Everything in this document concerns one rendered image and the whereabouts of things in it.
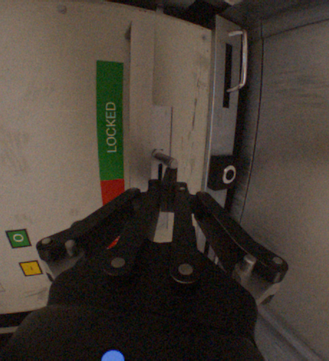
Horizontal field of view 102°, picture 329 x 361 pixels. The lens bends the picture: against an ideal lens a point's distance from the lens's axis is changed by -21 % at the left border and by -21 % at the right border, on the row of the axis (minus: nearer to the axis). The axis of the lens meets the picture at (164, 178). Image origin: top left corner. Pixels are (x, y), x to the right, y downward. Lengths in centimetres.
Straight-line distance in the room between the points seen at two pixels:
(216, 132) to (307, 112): 14
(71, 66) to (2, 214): 22
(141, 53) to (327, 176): 28
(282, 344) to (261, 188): 30
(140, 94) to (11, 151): 17
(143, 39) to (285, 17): 23
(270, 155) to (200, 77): 17
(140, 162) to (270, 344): 40
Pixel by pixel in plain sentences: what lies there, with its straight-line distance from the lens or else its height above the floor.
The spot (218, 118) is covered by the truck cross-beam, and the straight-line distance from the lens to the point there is 30.
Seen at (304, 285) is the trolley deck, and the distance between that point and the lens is 35.
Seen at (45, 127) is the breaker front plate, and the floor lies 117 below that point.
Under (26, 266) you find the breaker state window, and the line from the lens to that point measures 34.
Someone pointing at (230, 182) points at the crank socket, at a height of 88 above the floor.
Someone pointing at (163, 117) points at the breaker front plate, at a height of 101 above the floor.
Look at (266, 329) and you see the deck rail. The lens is 44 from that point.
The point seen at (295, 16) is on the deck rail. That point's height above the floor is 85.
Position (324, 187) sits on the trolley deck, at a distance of 28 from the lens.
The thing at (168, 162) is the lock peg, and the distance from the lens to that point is 21.
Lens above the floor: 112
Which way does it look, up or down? 24 degrees down
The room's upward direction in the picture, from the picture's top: 96 degrees counter-clockwise
